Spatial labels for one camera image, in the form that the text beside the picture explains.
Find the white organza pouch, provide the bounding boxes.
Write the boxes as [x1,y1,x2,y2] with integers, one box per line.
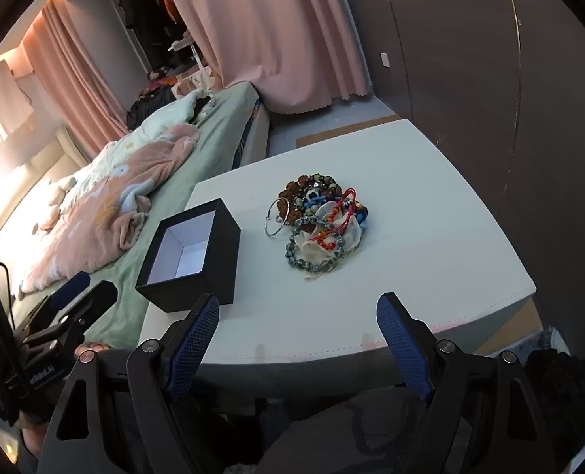
[292,229,345,265]

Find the black cloth heap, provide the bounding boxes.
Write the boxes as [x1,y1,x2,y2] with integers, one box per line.
[525,348,585,455]

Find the brown rudraksha bead bracelet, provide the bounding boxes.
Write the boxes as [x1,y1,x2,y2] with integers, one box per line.
[277,174,343,225]

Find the black cable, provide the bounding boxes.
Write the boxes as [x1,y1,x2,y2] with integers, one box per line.
[0,261,17,319]

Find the white hanging cloth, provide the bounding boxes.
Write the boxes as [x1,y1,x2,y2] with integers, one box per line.
[0,59,36,141]

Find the silver bangle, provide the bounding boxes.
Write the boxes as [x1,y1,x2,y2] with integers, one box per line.
[264,197,293,238]

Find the white fabric bag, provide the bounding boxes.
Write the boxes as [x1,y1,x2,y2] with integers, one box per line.
[174,71,219,94]

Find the olive bead bracelet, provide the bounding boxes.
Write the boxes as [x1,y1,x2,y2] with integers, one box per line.
[297,173,343,198]

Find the colourful printed bed sheet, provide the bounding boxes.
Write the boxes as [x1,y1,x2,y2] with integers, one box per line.
[233,103,261,164]

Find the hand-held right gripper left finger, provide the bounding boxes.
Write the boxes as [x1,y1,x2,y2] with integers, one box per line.
[36,293,220,474]

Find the narrow pink curtain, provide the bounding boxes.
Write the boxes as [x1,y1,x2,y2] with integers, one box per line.
[21,0,130,169]

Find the beige padded headboard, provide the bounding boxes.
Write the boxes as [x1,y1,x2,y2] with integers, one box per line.
[50,126,96,169]

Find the white table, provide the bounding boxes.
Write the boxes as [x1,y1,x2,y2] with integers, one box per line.
[137,118,538,391]

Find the bed with green sheet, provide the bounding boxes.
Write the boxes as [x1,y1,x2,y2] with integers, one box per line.
[0,81,274,356]

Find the cream plush toy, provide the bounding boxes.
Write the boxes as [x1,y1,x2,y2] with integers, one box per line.
[30,175,78,230]

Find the pale green quilt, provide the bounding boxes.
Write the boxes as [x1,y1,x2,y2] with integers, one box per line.
[70,90,219,193]

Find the white drying rack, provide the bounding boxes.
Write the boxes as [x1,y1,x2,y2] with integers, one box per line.
[168,34,209,67]

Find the wide pink curtain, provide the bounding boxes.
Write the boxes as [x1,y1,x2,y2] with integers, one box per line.
[154,0,372,114]

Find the black clothes pile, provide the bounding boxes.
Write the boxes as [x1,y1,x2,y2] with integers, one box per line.
[126,88,175,129]

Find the red cord bracelet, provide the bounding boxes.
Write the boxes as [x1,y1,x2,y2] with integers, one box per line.
[312,188,367,252]

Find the black square gift box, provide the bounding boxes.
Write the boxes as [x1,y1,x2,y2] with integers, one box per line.
[135,198,241,313]

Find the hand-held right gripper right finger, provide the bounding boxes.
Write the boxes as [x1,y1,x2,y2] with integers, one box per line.
[376,291,570,474]

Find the grey bead bracelet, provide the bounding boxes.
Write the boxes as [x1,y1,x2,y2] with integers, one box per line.
[285,234,347,273]
[292,214,323,233]

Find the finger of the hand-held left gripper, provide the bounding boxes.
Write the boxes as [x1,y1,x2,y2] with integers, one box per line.
[64,280,119,330]
[48,271,92,309]

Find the pink printed fleece blanket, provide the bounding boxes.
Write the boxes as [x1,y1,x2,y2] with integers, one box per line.
[18,123,202,294]

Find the clear plastic bags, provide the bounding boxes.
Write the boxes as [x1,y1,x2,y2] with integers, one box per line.
[322,202,365,250]

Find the hanging black clothes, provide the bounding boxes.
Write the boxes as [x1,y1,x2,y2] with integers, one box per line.
[117,0,175,75]

